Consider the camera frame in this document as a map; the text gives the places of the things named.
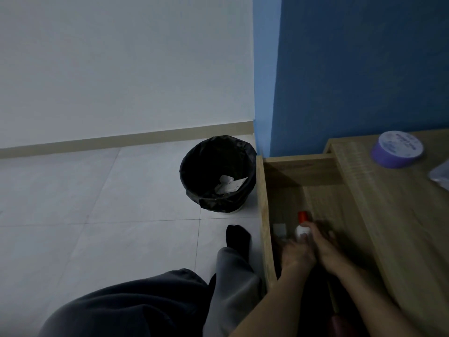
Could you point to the person's right hand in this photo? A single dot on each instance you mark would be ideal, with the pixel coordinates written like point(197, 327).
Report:
point(329, 252)

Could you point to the person's left hand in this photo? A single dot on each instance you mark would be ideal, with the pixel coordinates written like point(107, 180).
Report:
point(298, 257)

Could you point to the person's right fingers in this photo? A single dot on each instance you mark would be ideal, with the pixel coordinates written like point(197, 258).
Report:
point(312, 228)

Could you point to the person's left fingers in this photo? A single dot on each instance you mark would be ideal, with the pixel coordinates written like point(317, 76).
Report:
point(286, 246)

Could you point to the white bottle with red cap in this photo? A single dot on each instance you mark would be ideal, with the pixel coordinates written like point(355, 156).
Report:
point(301, 229)

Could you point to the person's left forearm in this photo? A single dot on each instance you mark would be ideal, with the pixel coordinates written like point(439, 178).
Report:
point(270, 305)

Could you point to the person's right forearm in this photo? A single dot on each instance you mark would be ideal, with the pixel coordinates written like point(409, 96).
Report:
point(371, 305)

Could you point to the small grey square object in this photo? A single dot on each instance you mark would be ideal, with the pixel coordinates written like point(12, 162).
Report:
point(280, 229)

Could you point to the black sock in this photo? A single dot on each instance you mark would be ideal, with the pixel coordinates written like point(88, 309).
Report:
point(238, 240)

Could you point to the wooden desk drawer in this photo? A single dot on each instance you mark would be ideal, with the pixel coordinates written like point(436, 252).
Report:
point(280, 178)

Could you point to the white paper scraps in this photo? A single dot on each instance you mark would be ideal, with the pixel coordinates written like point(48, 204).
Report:
point(229, 184)

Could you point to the black trash bin with bag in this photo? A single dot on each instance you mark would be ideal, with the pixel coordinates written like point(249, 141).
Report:
point(210, 164)

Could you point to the purple tape roll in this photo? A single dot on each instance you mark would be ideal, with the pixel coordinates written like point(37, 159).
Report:
point(398, 149)

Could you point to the clear plastic packet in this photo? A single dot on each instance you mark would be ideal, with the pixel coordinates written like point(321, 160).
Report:
point(441, 175)

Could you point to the grey trousers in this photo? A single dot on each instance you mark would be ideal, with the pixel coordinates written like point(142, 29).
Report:
point(147, 305)

